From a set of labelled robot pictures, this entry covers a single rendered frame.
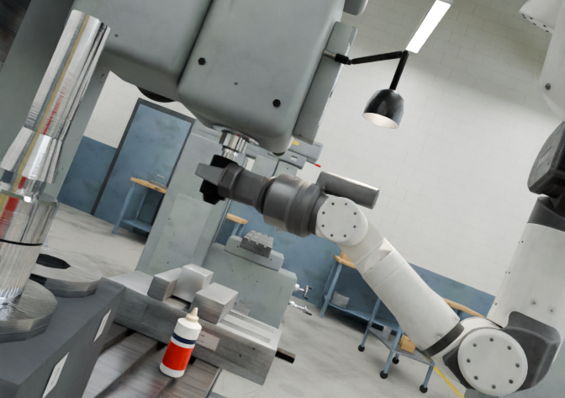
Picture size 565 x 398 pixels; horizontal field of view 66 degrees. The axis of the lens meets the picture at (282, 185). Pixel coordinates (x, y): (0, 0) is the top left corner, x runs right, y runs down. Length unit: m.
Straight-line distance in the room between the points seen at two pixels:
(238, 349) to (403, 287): 0.36
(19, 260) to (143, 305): 0.60
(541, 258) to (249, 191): 0.41
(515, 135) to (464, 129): 0.84
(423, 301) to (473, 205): 7.16
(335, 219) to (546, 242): 0.27
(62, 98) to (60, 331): 0.14
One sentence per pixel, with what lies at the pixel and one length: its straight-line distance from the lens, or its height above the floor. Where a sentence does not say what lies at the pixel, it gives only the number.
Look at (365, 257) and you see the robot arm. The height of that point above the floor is 1.19.
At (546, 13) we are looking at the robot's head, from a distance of 0.69.
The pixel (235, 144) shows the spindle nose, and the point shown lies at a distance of 0.74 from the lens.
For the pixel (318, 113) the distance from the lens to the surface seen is 0.74.
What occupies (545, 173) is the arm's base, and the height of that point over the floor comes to 1.38.
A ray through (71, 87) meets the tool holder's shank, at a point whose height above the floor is 1.23.
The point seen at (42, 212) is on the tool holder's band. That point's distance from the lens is 0.29.
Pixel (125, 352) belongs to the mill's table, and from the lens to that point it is 0.81.
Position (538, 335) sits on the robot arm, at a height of 1.19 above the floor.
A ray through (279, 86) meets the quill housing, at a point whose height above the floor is 1.39.
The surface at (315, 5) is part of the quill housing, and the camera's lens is 0.72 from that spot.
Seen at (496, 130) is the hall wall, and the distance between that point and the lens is 8.08.
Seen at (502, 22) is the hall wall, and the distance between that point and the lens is 8.67.
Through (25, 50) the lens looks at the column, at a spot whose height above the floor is 1.31.
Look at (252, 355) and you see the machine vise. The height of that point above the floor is 0.95.
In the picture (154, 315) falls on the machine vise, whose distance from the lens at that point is 0.88.
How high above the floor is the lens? 1.21
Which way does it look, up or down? 3 degrees up
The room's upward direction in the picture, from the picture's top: 21 degrees clockwise
